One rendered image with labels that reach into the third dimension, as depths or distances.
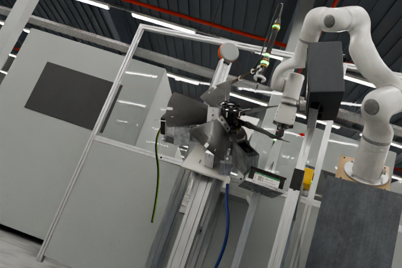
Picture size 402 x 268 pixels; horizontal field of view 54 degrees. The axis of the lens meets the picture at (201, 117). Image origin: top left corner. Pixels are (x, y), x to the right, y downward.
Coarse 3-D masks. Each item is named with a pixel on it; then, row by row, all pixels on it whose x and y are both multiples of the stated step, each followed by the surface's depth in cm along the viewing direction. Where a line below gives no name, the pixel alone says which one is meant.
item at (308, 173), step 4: (304, 168) 223; (308, 168) 223; (308, 172) 222; (312, 172) 221; (304, 176) 221; (308, 176) 221; (304, 180) 221; (308, 180) 220; (304, 184) 223; (308, 184) 220; (304, 188) 233; (308, 188) 230
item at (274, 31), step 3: (273, 30) 233; (276, 30) 233; (273, 33) 232; (276, 33) 233; (270, 36) 232; (273, 36) 232; (270, 39) 231; (273, 39) 231; (270, 42) 230; (273, 42) 231; (267, 45) 231; (270, 45) 230; (267, 48) 230; (270, 48) 229; (270, 51) 229; (264, 57) 228
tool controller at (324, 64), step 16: (320, 48) 133; (336, 48) 132; (320, 64) 131; (336, 64) 130; (304, 80) 148; (320, 80) 129; (336, 80) 128; (304, 96) 149; (320, 96) 130; (336, 96) 129; (304, 112) 150; (320, 112) 138; (336, 112) 142
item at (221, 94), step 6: (222, 84) 246; (228, 84) 242; (210, 90) 248; (216, 90) 244; (222, 90) 240; (228, 90) 236; (204, 96) 247; (210, 96) 244; (216, 96) 240; (222, 96) 235; (228, 96) 232; (210, 102) 240; (216, 102) 236; (222, 102) 232
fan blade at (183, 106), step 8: (176, 96) 225; (184, 96) 225; (168, 104) 223; (176, 104) 222; (184, 104) 222; (192, 104) 222; (200, 104) 222; (168, 112) 220; (176, 112) 220; (184, 112) 220; (192, 112) 220; (200, 112) 220; (168, 120) 218; (176, 120) 219; (184, 120) 219; (192, 120) 219; (200, 120) 219
